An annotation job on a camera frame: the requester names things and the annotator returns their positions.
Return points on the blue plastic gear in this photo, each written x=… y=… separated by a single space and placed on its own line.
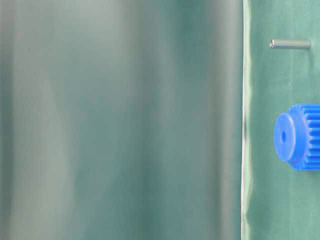
x=296 y=137

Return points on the silver metal shaft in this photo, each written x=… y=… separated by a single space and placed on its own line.
x=289 y=44

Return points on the green cloth mat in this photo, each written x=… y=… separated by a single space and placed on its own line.
x=277 y=202

